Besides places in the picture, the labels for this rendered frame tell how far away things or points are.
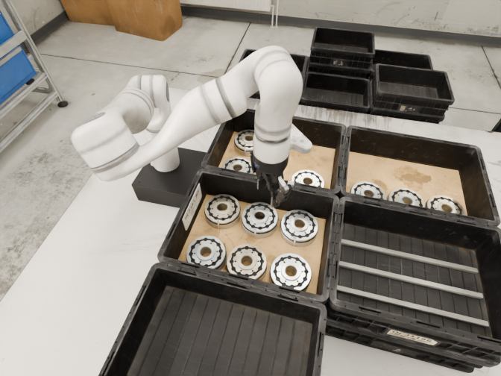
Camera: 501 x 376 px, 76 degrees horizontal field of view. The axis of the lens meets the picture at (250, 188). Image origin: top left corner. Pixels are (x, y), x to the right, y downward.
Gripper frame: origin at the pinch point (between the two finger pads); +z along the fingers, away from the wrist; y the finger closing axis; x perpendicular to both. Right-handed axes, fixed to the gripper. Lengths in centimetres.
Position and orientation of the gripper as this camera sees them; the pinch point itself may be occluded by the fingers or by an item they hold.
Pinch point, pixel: (268, 192)
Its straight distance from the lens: 76.5
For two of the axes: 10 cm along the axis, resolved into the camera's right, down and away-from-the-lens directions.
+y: 5.0, 6.7, -5.5
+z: 0.0, 6.3, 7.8
